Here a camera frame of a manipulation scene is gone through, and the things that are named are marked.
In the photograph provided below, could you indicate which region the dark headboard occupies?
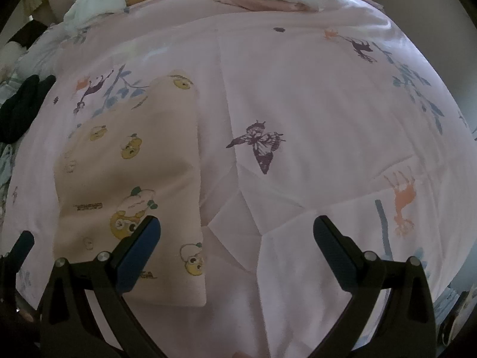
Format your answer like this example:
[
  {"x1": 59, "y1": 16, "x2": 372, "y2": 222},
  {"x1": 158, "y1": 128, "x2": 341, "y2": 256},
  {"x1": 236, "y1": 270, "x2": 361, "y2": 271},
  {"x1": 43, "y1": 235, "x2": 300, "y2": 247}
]
[{"x1": 7, "y1": 20, "x2": 49, "y2": 49}]

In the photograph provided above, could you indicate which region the white plush toy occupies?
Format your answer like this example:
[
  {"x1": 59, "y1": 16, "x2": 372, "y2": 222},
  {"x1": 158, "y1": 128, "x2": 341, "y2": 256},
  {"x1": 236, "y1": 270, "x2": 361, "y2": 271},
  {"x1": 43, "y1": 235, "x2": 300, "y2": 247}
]
[{"x1": 0, "y1": 40, "x2": 28, "y2": 83}]

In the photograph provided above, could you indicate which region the black cloth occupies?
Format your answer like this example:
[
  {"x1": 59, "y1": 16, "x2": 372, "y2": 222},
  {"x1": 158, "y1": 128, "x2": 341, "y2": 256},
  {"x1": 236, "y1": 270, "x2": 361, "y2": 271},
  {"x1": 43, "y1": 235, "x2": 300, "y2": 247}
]
[{"x1": 0, "y1": 75, "x2": 56, "y2": 144}]

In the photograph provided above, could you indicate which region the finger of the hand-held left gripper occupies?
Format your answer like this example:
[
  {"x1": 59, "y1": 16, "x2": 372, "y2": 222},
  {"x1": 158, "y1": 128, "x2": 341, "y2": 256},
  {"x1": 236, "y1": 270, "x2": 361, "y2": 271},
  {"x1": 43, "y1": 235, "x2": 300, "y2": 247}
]
[{"x1": 5, "y1": 230, "x2": 35, "y2": 269}]

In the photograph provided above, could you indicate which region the pink folded cloth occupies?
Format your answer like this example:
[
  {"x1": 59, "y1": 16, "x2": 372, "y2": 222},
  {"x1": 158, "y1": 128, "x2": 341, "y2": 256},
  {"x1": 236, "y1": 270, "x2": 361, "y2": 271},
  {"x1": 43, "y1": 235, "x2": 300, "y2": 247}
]
[{"x1": 213, "y1": 0, "x2": 310, "y2": 13}]

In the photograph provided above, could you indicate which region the pink animal print blanket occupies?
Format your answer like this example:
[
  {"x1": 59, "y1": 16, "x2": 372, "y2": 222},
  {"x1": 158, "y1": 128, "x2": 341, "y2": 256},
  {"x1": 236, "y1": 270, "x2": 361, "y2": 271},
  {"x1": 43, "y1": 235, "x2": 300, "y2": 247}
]
[{"x1": 0, "y1": 0, "x2": 477, "y2": 358}]

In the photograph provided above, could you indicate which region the cream bear print baby garment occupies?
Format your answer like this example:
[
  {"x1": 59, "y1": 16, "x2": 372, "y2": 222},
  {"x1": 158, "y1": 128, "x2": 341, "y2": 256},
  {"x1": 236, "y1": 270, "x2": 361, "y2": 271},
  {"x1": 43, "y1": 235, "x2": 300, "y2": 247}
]
[{"x1": 52, "y1": 69, "x2": 207, "y2": 308}]

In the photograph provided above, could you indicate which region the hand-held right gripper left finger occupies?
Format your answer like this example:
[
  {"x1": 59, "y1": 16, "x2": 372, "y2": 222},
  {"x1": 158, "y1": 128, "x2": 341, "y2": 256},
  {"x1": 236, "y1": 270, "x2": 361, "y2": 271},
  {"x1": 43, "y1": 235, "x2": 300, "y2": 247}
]
[{"x1": 37, "y1": 215, "x2": 162, "y2": 358}]

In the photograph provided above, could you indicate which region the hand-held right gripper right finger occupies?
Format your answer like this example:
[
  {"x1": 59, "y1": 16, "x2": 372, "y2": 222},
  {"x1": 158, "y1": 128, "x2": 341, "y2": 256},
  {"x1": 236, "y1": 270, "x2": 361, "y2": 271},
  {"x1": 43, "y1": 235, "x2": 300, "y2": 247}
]
[{"x1": 313, "y1": 215, "x2": 437, "y2": 358}]

